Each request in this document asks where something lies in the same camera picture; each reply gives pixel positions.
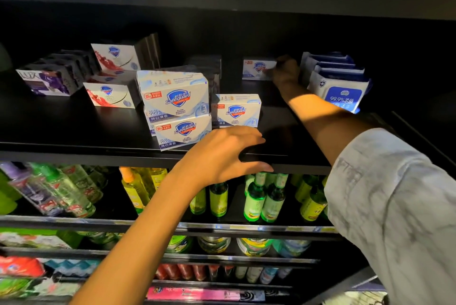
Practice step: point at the person's left hand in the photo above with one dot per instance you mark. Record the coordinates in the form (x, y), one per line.
(217, 158)

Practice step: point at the person's right hand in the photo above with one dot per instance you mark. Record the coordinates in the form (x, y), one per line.
(285, 76)

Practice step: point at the single white blue soap box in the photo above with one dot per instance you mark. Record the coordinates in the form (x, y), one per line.
(184, 130)
(255, 69)
(239, 112)
(174, 96)

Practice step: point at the black store shelf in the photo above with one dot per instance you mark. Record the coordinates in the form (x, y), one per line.
(57, 130)

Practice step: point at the person's right forearm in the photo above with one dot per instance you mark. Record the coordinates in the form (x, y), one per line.
(328, 126)

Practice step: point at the person's left forearm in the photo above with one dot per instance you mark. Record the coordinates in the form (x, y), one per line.
(128, 251)

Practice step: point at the row of white upright packs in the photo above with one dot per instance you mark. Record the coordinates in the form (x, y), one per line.
(345, 94)

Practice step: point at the green lidded wipe tub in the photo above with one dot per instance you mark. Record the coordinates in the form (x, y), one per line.
(178, 244)
(214, 244)
(292, 248)
(254, 246)

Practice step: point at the row of white small bottles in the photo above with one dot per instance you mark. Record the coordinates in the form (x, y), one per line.
(260, 274)

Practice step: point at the row of white red soap boxes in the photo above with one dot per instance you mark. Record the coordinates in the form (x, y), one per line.
(110, 94)

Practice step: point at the long pink packet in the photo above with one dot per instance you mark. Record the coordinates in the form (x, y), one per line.
(199, 293)

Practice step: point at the row of purple soap boxes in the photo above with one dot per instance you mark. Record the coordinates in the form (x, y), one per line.
(46, 81)

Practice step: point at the green white box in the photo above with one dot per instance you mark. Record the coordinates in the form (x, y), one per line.
(35, 240)

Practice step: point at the red snack packet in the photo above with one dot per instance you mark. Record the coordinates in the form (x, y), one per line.
(21, 267)

